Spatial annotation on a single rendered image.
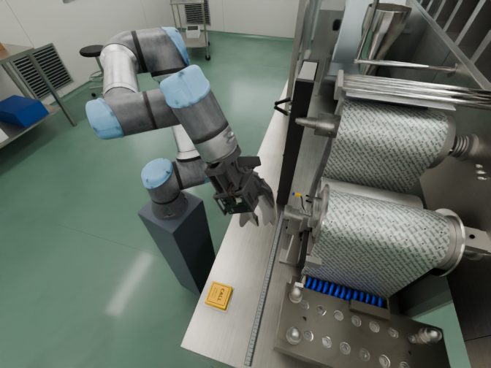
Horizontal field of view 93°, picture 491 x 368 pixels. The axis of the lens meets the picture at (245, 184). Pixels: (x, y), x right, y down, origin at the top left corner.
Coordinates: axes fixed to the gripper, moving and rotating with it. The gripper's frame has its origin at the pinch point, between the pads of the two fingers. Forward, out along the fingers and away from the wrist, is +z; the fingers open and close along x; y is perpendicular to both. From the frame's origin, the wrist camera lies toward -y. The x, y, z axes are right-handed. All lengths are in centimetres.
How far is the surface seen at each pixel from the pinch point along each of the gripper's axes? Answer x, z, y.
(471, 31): 56, -8, -66
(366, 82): 26.0, -14.3, -29.9
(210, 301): -26.7, 24.0, 9.5
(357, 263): 17.3, 17.9, -0.5
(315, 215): 11.2, 2.6, -2.2
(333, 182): 13.8, 6.2, -18.5
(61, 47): -322, -138, -233
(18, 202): -264, -8, -43
